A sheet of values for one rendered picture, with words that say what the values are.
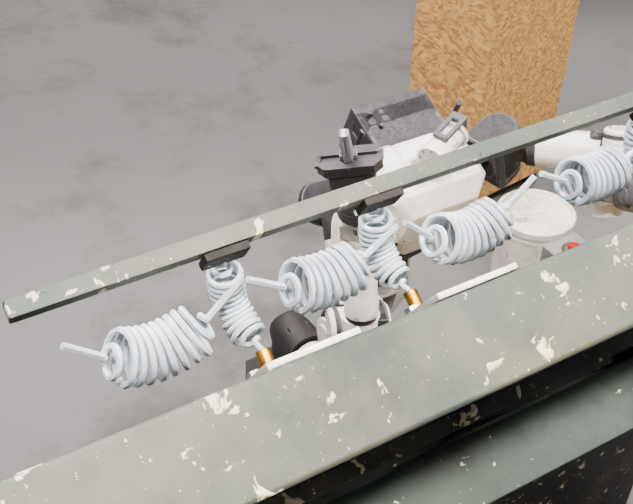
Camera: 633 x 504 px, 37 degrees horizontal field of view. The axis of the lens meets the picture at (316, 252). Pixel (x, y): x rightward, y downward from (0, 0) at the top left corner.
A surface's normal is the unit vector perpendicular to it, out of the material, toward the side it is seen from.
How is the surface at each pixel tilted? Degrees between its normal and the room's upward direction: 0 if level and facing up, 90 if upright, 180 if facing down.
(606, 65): 0
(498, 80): 90
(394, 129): 23
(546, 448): 34
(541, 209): 0
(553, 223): 0
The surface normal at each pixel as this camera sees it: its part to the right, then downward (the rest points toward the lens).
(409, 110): 0.22, -0.50
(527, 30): 0.60, 0.51
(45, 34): 0.02, -0.77
